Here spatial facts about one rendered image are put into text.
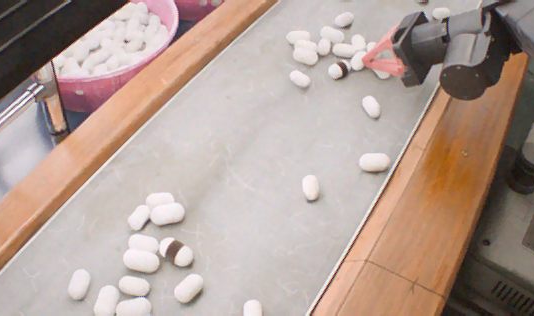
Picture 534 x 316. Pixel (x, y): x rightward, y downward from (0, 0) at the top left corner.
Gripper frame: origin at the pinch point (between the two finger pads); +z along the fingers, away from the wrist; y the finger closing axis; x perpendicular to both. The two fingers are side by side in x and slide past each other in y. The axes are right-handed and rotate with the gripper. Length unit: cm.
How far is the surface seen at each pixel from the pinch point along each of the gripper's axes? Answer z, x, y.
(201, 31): 17.4, -15.3, 7.9
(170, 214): 6.1, -4.8, 36.2
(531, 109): 21, 82, -111
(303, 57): 6.8, -4.9, 3.9
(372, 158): -5.7, 5.0, 17.0
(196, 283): 0.7, -0.2, 41.7
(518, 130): 23, 81, -96
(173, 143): 12.5, -7.9, 26.3
